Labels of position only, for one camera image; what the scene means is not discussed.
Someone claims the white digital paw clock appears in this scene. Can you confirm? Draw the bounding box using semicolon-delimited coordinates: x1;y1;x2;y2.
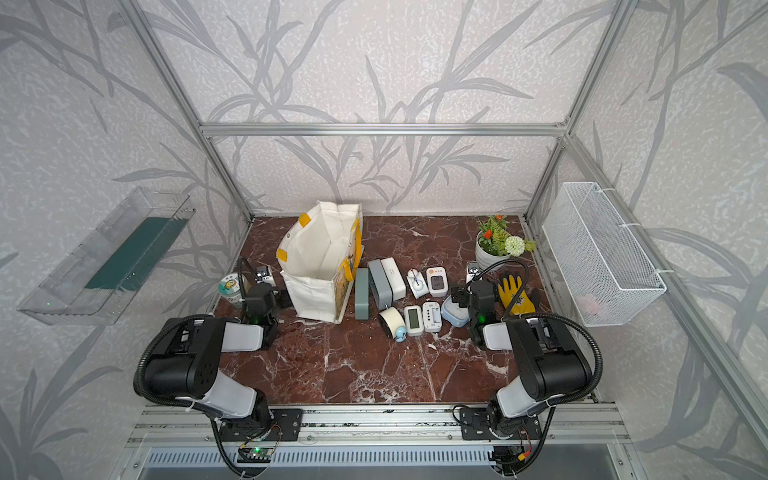
426;266;449;298

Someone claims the small white LCD clock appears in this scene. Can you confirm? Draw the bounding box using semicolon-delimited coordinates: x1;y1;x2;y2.
422;301;442;333

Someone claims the white cube digital clock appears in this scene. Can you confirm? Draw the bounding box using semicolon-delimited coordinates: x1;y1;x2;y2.
404;305;425;337

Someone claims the white canvas tote bag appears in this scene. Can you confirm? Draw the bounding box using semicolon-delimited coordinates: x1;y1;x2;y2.
276;202;364;324

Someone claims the blue twin bell alarm clock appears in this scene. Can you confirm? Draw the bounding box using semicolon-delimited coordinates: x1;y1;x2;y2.
378;307;407;343

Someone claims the grey blue square clock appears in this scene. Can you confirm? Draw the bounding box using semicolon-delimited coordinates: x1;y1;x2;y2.
367;259;393;311

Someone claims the grey green square clock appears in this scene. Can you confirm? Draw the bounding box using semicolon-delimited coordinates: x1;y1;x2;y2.
354;267;370;321

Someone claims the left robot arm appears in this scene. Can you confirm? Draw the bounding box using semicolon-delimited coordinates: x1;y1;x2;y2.
133;282;291;432

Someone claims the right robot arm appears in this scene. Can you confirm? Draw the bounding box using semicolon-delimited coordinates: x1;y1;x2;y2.
451;277;604;428

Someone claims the yellow work glove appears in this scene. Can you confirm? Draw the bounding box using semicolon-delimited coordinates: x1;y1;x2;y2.
497;276;535;315

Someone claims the potted artificial flower plant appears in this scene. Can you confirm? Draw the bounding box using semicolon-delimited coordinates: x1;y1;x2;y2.
475;214;536;269

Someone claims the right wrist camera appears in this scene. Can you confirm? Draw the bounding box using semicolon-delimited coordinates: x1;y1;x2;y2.
465;261;482;289

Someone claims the white wire mesh basket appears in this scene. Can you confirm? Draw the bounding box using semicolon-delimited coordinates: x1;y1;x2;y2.
543;182;667;327

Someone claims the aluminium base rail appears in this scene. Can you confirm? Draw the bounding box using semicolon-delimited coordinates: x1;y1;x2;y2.
126;403;631;448

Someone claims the clear plastic wall shelf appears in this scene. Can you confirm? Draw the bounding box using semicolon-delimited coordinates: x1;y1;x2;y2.
19;187;195;326

